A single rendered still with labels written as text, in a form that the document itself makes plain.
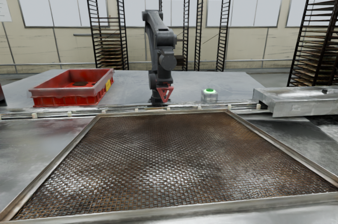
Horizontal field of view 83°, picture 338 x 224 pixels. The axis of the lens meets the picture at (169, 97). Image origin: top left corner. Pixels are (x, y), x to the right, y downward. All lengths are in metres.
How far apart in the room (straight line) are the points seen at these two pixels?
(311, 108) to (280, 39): 5.37
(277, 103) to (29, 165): 0.84
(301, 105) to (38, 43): 5.59
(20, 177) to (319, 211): 0.49
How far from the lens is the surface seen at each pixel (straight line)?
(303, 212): 0.35
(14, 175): 0.48
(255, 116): 0.96
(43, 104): 1.15
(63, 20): 5.55
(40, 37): 5.80
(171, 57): 0.69
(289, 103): 0.94
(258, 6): 5.91
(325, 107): 1.06
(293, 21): 6.46
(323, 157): 0.80
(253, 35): 5.90
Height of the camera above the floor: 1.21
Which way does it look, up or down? 21 degrees down
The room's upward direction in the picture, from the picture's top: straight up
